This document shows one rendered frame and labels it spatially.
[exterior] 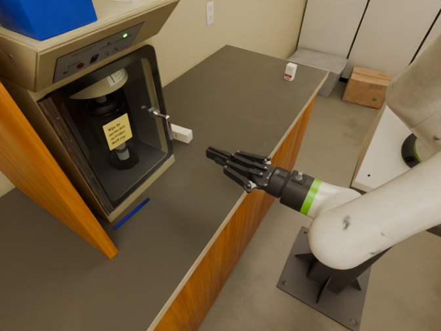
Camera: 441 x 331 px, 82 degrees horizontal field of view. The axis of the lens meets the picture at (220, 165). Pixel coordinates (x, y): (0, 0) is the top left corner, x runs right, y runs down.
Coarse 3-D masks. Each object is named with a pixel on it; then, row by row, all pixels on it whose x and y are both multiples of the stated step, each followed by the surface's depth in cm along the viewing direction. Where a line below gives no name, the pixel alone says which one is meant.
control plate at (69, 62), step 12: (108, 36) 44; (120, 36) 48; (132, 36) 52; (84, 48) 42; (96, 48) 45; (108, 48) 49; (120, 48) 53; (60, 60) 40; (72, 60) 43; (84, 60) 46; (96, 60) 50; (60, 72) 44; (72, 72) 47
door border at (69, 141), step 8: (48, 104) 48; (48, 112) 49; (56, 112) 50; (56, 120) 51; (64, 128) 53; (64, 136) 54; (72, 136) 55; (64, 144) 54; (72, 144) 56; (72, 152) 57; (80, 152) 59; (80, 160) 60; (88, 168) 62; (88, 176) 63; (88, 184) 64; (96, 184) 67; (96, 192) 68; (104, 192) 71; (104, 200) 72; (104, 208) 73; (112, 208) 76
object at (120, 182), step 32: (128, 64) 60; (64, 96) 50; (96, 96) 56; (128, 96) 64; (160, 96) 74; (96, 128) 60; (160, 128) 80; (96, 160) 64; (128, 160) 74; (160, 160) 87; (128, 192) 80
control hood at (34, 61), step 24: (96, 0) 48; (144, 0) 48; (168, 0) 50; (96, 24) 40; (120, 24) 44; (144, 24) 51; (24, 48) 35; (48, 48) 35; (72, 48) 39; (24, 72) 41; (48, 72) 41
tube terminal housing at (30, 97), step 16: (0, 48) 40; (128, 48) 60; (0, 64) 44; (96, 64) 55; (0, 80) 50; (16, 80) 45; (64, 80) 50; (16, 96) 51; (32, 96) 46; (32, 112) 52; (48, 128) 53; (48, 144) 61; (64, 160) 62; (80, 176) 63; (80, 192) 76; (96, 208) 77
